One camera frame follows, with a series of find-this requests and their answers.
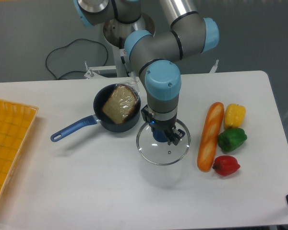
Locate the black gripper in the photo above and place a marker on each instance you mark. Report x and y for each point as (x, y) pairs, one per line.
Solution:
(165, 122)

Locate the glass pot lid blue knob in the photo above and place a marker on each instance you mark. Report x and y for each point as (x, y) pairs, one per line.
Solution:
(154, 148)

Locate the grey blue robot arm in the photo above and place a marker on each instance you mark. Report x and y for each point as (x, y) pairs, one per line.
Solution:
(153, 57)

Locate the orange toy baguette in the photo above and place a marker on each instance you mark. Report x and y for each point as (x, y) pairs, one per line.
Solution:
(208, 143)

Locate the green toy bell pepper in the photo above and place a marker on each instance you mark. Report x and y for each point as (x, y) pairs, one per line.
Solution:
(231, 139)

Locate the red toy bell pepper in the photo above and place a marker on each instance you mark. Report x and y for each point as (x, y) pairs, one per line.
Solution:
(225, 165)

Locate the wrapped brown bread slice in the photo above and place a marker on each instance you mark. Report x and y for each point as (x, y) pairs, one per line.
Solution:
(121, 104)

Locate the yellow toy bell pepper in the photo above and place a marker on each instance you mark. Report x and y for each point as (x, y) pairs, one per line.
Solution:
(234, 116)

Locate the dark blue saucepan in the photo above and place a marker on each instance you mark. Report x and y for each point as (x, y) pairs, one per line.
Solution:
(99, 117)

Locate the orange plastic basket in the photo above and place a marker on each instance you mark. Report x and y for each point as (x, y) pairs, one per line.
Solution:
(16, 120)

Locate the white table bracket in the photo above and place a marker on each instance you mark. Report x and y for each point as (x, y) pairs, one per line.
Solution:
(214, 67)

